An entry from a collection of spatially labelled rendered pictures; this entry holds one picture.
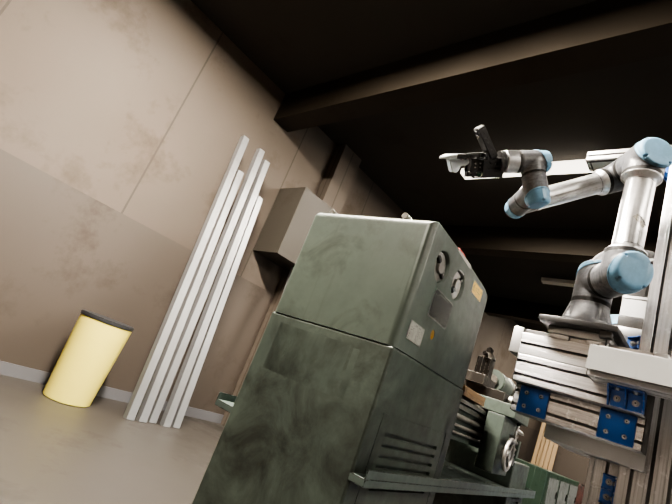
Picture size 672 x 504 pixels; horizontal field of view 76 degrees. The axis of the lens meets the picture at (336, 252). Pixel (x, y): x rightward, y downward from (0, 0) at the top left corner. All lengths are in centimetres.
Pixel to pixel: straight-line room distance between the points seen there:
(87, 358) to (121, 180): 132
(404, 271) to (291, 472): 62
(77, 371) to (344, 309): 229
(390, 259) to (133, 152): 278
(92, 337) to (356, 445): 236
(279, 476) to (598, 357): 93
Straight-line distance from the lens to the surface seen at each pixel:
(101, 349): 326
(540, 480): 694
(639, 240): 160
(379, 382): 118
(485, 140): 151
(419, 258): 125
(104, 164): 366
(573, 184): 174
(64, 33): 379
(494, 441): 232
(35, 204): 353
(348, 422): 121
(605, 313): 162
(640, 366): 140
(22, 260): 353
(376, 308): 124
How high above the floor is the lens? 72
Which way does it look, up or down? 16 degrees up
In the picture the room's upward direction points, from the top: 21 degrees clockwise
